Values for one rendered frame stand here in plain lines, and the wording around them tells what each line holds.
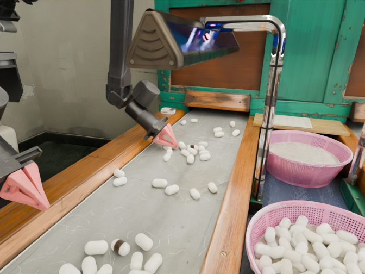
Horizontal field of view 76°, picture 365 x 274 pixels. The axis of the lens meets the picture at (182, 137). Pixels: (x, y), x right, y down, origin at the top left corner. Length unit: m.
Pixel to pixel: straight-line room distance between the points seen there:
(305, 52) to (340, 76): 0.16
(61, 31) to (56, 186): 2.14
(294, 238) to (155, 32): 0.43
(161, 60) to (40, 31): 2.51
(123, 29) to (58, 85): 2.08
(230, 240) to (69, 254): 0.27
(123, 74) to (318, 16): 0.75
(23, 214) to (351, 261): 0.59
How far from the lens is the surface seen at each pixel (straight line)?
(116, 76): 0.75
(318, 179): 0.78
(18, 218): 0.56
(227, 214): 0.48
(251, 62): 1.09
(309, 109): 1.12
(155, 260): 0.41
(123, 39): 0.74
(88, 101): 2.58
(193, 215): 0.51
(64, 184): 0.62
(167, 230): 0.48
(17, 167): 0.46
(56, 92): 2.81
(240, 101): 1.05
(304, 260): 0.48
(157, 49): 0.32
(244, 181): 0.59
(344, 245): 0.53
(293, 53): 1.08
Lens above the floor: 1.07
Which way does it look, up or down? 22 degrees down
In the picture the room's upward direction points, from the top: straight up
